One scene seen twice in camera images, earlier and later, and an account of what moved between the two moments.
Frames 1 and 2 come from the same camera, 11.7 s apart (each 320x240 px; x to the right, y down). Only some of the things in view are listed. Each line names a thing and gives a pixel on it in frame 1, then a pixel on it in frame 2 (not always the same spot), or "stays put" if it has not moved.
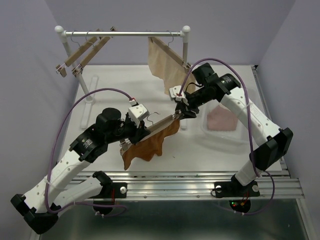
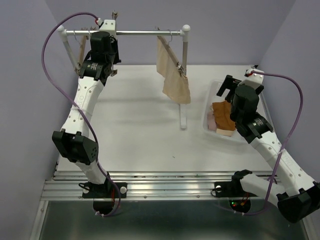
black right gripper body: [195, 100] to [231, 83]
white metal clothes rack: [89, 94] stays put
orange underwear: [146, 149] to [225, 125]
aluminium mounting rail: [278, 184] stays put
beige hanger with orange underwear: [176, 116] to [114, 72]
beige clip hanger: [61, 69] to [82, 50]
